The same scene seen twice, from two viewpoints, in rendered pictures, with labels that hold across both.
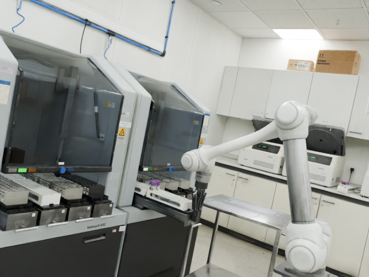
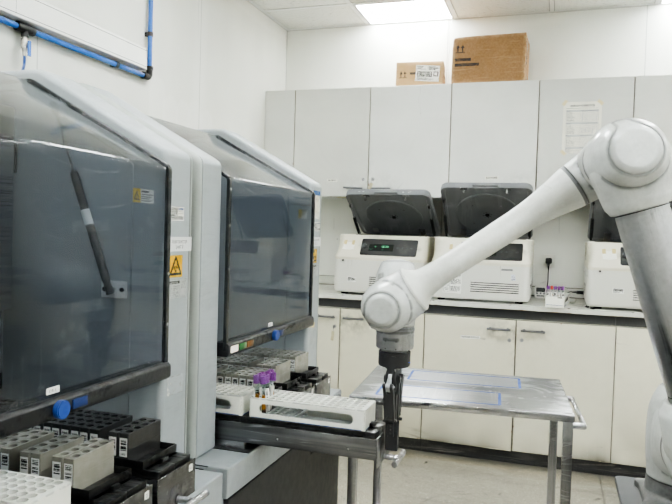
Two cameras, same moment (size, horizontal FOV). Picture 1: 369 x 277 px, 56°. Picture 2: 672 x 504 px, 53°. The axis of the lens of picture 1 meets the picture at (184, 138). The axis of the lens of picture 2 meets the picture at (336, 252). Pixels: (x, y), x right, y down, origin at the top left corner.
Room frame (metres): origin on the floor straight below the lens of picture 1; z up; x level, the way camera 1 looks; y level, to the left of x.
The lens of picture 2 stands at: (0.52, 0.44, 1.28)
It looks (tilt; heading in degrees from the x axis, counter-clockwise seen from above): 2 degrees down; 343
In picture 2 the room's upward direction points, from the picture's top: 2 degrees clockwise
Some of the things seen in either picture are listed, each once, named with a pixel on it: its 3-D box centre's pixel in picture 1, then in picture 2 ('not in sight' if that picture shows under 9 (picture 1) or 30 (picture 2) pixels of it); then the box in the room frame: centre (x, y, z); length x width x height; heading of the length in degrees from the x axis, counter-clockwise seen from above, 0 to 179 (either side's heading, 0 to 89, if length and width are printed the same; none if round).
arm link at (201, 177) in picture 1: (202, 176); (395, 338); (1.98, -0.15, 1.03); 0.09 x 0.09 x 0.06
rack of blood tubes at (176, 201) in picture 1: (169, 199); (312, 411); (2.09, 0.02, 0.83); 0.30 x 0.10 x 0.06; 55
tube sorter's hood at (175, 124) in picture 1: (152, 120); (200, 226); (2.54, 0.26, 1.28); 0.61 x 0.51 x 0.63; 145
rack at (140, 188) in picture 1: (132, 186); (198, 397); (2.28, 0.28, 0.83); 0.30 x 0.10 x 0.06; 55
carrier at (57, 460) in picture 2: (70, 192); (78, 463); (1.78, 0.53, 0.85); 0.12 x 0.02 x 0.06; 145
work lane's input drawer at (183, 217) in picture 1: (151, 201); (260, 426); (2.17, 0.13, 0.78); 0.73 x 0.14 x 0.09; 55
